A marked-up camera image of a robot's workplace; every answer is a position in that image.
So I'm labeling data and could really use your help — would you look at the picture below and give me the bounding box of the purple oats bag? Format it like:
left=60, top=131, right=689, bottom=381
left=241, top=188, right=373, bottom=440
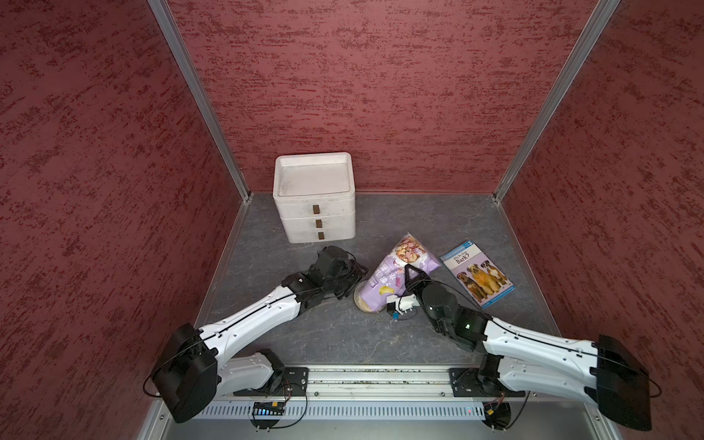
left=367, top=233, right=440, bottom=305

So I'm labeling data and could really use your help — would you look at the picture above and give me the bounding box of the green patterned breakfast bowl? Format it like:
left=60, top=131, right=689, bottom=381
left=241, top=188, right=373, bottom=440
left=353, top=280, right=386, bottom=314

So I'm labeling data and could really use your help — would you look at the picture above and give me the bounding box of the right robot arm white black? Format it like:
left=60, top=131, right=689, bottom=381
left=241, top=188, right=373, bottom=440
left=403, top=265, right=656, bottom=432

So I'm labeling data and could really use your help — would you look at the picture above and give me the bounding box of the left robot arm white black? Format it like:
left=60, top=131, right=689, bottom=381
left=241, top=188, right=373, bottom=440
left=148, top=246, right=368, bottom=423

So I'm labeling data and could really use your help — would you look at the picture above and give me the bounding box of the dog book Why Dogs Bark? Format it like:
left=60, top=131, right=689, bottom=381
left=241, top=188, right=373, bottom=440
left=440, top=241, right=515, bottom=309

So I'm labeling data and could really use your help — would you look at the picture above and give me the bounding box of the white three-drawer storage box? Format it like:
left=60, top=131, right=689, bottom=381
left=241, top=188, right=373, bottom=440
left=272, top=152, right=356, bottom=244

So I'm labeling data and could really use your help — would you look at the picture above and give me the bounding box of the right controller board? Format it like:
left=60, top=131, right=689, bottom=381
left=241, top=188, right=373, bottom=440
left=483, top=401, right=513, bottom=430

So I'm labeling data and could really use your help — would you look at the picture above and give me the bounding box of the controller board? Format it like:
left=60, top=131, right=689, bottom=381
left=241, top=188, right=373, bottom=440
left=251, top=401, right=287, bottom=418
left=483, top=401, right=513, bottom=430

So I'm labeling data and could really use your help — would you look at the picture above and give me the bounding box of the left controller board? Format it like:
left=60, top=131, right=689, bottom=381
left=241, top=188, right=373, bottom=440
left=251, top=401, right=287, bottom=418

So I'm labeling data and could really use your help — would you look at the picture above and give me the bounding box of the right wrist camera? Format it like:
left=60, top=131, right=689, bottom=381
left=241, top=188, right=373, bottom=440
left=386, top=294, right=420, bottom=322

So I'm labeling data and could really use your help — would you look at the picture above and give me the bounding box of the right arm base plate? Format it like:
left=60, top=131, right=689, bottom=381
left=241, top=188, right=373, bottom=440
left=447, top=368, right=526, bottom=400

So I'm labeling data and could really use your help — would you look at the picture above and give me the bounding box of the aluminium mounting rail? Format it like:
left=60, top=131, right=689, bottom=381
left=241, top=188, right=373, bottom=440
left=156, top=362, right=603, bottom=402

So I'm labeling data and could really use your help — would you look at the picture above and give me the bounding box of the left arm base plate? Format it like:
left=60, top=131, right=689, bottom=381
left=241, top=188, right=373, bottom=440
left=233, top=367, right=310, bottom=398

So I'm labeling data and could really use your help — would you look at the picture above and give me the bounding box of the perforated cable duct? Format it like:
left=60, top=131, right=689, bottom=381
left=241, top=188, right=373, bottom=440
left=195, top=401, right=484, bottom=422

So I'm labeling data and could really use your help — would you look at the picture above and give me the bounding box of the left corner aluminium post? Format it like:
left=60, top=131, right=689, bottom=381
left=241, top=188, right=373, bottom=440
left=148, top=0, right=251, bottom=203

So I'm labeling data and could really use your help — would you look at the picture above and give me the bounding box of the corner aluminium post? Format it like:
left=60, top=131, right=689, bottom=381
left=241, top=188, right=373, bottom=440
left=148, top=0, right=251, bottom=203
left=493, top=0, right=621, bottom=205

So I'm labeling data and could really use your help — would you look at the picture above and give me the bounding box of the right corner aluminium post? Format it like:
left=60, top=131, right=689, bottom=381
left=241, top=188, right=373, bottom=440
left=493, top=0, right=621, bottom=205

